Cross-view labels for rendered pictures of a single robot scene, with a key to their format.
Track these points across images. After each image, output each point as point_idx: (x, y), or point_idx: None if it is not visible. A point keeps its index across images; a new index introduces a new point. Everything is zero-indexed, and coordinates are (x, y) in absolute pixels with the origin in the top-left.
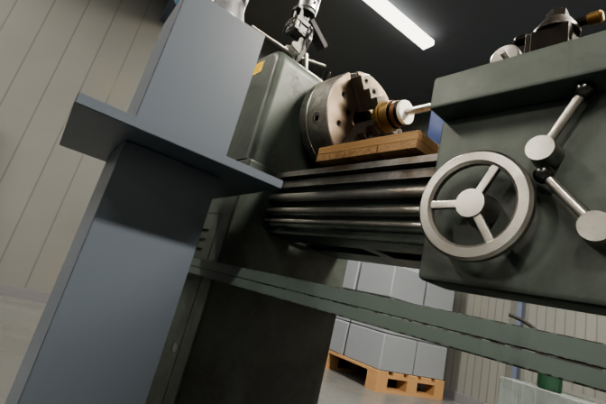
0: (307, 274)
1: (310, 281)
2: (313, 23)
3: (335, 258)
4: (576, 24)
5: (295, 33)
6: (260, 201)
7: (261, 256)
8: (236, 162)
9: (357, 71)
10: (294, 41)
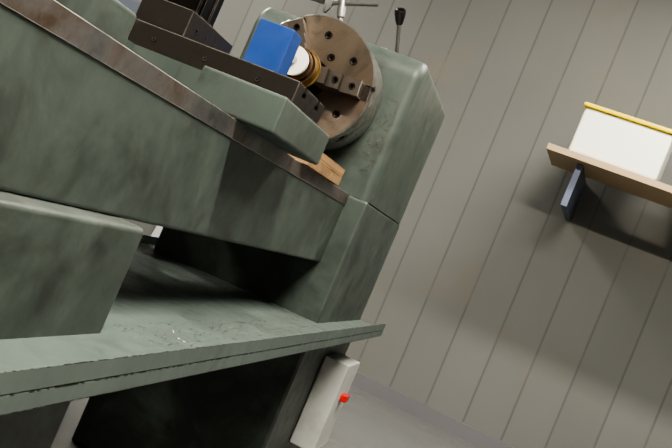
0: (266, 273)
1: (271, 283)
2: None
3: (314, 261)
4: None
5: None
6: None
7: (205, 241)
8: None
9: (305, 15)
10: None
